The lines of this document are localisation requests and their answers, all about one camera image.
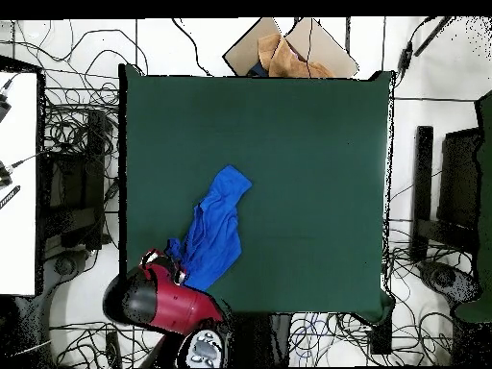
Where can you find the blue printed t-shirt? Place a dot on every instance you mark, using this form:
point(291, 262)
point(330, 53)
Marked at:
point(215, 230)

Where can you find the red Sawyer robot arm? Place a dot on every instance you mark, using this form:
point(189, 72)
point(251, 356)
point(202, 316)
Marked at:
point(177, 307)

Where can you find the white desk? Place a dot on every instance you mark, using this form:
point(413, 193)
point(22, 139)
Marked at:
point(19, 230)

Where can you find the black striped bar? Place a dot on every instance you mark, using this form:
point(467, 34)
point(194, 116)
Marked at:
point(9, 196)

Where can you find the dark green table cloth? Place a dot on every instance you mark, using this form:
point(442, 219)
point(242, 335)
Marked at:
point(307, 153)

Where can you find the tan towel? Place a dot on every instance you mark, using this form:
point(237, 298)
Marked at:
point(288, 63)

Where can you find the brown cardboard box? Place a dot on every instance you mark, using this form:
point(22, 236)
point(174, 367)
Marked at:
point(326, 50)

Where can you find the black power adapter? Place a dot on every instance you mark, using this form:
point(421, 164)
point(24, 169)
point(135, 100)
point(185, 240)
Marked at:
point(404, 57)

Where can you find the green draped cloth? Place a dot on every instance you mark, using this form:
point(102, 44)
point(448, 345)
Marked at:
point(485, 230)

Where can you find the thin black rod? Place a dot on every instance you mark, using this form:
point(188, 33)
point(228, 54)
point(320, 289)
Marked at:
point(432, 36)

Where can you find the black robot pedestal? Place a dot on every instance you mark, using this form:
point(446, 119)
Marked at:
point(261, 338)

